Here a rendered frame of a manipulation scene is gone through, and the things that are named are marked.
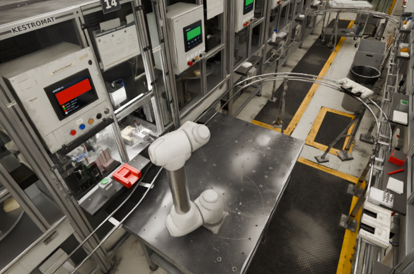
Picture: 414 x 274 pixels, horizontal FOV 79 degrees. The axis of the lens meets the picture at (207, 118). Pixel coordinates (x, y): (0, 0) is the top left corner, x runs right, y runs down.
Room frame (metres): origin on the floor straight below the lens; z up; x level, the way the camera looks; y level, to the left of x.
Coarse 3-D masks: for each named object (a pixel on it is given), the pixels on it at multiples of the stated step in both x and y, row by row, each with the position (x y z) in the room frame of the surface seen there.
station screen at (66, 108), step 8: (80, 80) 1.21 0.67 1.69; (88, 80) 1.25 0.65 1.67; (64, 88) 1.14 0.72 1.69; (56, 96) 1.09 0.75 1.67; (80, 96) 1.19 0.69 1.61; (88, 96) 1.22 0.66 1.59; (64, 104) 1.11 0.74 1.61; (72, 104) 1.14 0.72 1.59; (80, 104) 1.17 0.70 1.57; (64, 112) 1.09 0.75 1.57
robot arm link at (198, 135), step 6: (192, 126) 0.99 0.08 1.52; (198, 126) 0.96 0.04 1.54; (204, 126) 0.97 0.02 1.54; (186, 132) 0.95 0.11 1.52; (192, 132) 0.95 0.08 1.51; (198, 132) 0.93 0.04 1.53; (204, 132) 0.94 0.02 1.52; (192, 138) 0.92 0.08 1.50; (198, 138) 0.91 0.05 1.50; (204, 138) 0.92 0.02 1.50; (192, 144) 0.91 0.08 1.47; (198, 144) 0.92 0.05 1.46; (204, 144) 0.95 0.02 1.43; (192, 150) 0.90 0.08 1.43
